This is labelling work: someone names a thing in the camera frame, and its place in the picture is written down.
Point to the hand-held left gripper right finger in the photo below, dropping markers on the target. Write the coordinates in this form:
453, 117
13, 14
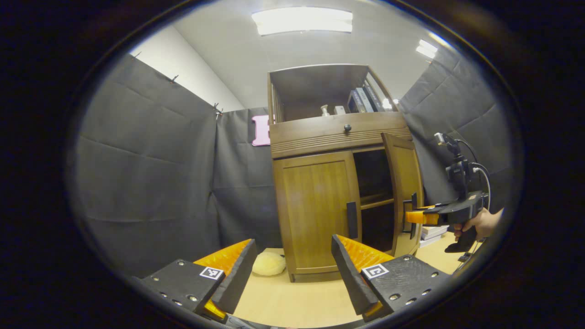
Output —
349, 274

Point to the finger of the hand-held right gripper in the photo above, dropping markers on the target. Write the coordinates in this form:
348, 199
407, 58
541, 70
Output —
417, 217
427, 208

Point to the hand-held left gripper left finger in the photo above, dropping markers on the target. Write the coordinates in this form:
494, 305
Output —
237, 278

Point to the wooden cabinet door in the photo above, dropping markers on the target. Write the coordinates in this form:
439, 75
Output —
315, 205
404, 173

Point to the wooden double-door shoe cabinet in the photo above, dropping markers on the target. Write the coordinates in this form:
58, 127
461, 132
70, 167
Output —
311, 87

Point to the cream paperback book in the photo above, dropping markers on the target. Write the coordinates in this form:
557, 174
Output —
434, 230

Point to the white flat book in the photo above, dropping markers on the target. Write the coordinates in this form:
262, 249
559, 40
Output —
429, 242

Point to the yellow plush ball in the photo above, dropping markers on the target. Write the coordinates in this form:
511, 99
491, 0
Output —
268, 264

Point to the dark grey book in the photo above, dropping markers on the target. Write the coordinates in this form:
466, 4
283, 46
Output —
374, 98

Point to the light grey book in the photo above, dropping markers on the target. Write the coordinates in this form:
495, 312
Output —
364, 99

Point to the dark blue book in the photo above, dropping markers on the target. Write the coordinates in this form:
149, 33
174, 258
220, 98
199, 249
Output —
354, 103

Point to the small white box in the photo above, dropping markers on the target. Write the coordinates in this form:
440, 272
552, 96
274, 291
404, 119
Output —
339, 110

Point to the black backdrop cloth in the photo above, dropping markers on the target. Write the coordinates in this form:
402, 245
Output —
146, 183

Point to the small ceiling light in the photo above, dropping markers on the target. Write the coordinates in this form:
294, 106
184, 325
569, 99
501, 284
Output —
427, 48

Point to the wooden drawer with black knob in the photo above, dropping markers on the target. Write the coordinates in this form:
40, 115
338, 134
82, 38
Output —
311, 132

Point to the large ceiling light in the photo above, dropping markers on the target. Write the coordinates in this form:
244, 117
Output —
301, 20

